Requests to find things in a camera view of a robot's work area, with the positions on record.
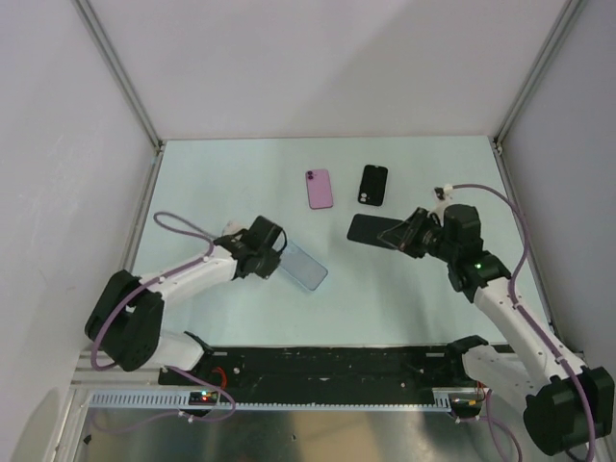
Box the aluminium frame post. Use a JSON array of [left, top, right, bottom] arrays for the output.
[[492, 0, 588, 154], [71, 0, 165, 150]]

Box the aluminium front frame rail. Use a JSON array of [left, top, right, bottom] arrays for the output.
[[71, 350, 160, 387]]

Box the grey slotted cable duct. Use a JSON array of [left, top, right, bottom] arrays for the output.
[[89, 390, 451, 412]]

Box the controller board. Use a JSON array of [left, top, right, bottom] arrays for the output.
[[189, 391, 219, 406], [449, 396, 483, 420]]

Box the right aluminium frame post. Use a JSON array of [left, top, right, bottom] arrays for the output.
[[492, 0, 588, 154]]

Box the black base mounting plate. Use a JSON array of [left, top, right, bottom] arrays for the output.
[[98, 344, 530, 405]]

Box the left aluminium frame post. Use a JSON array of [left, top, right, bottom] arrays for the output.
[[71, 0, 165, 150]]

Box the right controller board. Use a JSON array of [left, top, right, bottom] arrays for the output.
[[449, 396, 483, 420]]

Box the light blue phone case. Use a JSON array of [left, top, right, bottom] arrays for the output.
[[280, 241, 328, 292]]

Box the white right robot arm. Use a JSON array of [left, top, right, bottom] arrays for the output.
[[377, 204, 615, 455]]

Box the pink smartphone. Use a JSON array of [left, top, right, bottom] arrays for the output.
[[305, 169, 334, 210]]

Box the left controller board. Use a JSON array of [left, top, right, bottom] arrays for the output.
[[189, 391, 219, 406]]

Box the teal smartphone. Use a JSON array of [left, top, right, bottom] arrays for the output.
[[346, 214, 407, 249]]

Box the black phone case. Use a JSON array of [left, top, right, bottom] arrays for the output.
[[357, 165, 389, 207]]

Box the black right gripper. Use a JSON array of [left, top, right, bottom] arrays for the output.
[[377, 207, 456, 263]]

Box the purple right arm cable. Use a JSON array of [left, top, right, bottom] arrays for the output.
[[432, 182, 598, 462]]

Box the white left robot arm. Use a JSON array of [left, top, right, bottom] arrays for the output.
[[85, 212, 288, 384]]

